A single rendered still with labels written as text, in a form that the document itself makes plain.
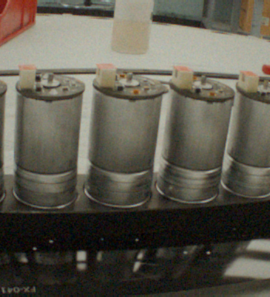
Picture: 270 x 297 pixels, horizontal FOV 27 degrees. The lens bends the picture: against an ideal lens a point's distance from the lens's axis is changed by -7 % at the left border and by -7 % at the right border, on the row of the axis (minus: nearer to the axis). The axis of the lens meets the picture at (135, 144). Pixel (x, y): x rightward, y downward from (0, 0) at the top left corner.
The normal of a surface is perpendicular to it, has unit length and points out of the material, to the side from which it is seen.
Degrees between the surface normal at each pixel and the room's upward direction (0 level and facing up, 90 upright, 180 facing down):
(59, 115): 90
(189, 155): 90
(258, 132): 90
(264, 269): 0
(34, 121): 90
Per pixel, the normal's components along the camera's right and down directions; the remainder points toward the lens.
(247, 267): 0.11, -0.92
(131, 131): 0.14, 0.40
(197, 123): -0.20, 0.37
